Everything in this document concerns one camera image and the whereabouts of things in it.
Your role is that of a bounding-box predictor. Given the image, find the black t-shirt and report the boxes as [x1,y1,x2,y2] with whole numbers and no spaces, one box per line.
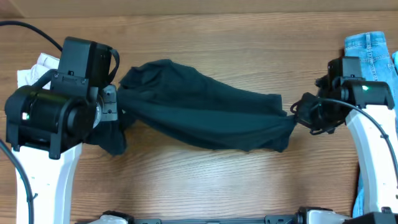
[85,59,295,155]

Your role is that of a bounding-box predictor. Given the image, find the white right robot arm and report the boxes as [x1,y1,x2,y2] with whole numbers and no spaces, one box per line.
[290,80,397,223]

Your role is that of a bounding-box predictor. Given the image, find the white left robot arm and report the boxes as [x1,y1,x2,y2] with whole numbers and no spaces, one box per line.
[5,85,117,223]

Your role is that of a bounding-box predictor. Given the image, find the beige folded pants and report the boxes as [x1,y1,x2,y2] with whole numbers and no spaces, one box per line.
[17,53,60,88]

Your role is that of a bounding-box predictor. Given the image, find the blue denim jeans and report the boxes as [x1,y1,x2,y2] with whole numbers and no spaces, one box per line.
[345,32,397,218]

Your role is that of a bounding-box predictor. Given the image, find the light blue cloth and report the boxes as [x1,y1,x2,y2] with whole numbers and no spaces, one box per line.
[392,51,398,72]

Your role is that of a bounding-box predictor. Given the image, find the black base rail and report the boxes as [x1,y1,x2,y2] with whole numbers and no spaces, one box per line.
[74,210,302,224]

